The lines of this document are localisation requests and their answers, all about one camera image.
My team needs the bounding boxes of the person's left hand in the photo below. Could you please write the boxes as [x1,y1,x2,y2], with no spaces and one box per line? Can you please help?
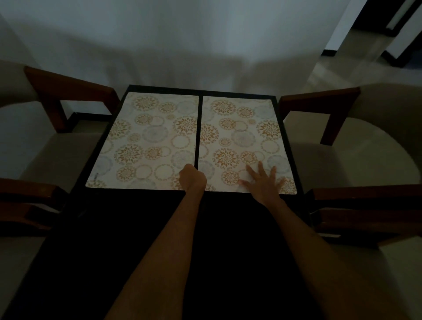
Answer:
[179,164,207,196]

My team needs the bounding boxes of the person's right hand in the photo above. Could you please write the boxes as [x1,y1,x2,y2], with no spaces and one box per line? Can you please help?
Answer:
[238,160,287,207]

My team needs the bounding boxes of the circle-pattern placemat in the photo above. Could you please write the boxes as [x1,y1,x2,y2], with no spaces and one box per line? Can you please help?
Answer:
[196,95,297,195]
[85,91,200,191]

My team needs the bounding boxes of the beige cushioned wooden chair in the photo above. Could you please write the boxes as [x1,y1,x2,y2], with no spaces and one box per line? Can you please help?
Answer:
[278,84,422,195]
[308,184,422,320]
[0,61,121,192]
[0,178,68,307]

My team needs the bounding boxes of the person's right forearm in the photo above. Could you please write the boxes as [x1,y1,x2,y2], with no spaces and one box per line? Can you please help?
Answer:
[260,197,409,320]

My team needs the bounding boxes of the person's left forearm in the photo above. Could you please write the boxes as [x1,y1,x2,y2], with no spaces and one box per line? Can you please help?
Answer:
[105,188,207,320]

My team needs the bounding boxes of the black dining table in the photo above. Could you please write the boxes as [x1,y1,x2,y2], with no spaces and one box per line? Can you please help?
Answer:
[0,85,327,320]

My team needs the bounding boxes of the black closed door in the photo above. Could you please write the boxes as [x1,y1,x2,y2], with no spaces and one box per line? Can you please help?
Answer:
[354,0,416,37]

